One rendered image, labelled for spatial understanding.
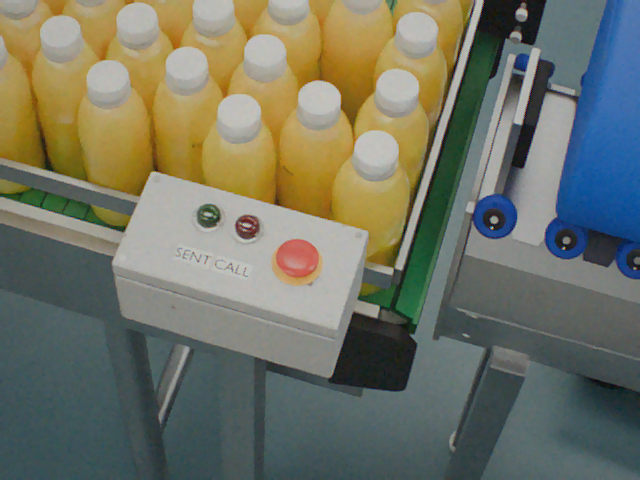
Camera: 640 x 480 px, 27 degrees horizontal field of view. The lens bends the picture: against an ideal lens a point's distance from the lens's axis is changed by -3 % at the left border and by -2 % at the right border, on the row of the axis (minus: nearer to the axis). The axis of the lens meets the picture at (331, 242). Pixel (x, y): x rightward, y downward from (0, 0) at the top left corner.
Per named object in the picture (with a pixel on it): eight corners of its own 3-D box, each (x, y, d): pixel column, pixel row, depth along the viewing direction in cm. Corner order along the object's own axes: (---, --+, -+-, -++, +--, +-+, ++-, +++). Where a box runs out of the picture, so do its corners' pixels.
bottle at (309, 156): (310, 178, 142) (319, 63, 125) (359, 221, 139) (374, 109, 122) (260, 218, 139) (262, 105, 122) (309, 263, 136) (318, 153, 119)
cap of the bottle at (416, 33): (392, 24, 128) (394, 12, 126) (432, 22, 128) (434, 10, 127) (399, 55, 126) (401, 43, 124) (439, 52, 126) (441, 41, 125)
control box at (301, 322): (330, 380, 119) (337, 328, 110) (120, 317, 121) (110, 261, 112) (361, 286, 124) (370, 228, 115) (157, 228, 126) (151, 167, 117)
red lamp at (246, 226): (255, 243, 114) (255, 236, 113) (231, 236, 114) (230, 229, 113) (263, 222, 115) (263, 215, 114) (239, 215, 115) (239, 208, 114)
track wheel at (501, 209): (521, 205, 131) (522, 199, 133) (478, 193, 131) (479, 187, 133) (509, 246, 133) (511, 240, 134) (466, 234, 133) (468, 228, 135)
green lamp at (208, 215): (216, 232, 114) (216, 225, 113) (192, 225, 114) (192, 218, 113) (224, 211, 115) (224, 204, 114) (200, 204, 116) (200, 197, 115)
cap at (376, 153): (403, 171, 119) (405, 160, 118) (361, 181, 118) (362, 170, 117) (388, 137, 121) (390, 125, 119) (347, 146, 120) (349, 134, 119)
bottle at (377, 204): (404, 288, 135) (427, 181, 119) (336, 305, 134) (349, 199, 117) (382, 228, 139) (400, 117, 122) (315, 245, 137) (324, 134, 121)
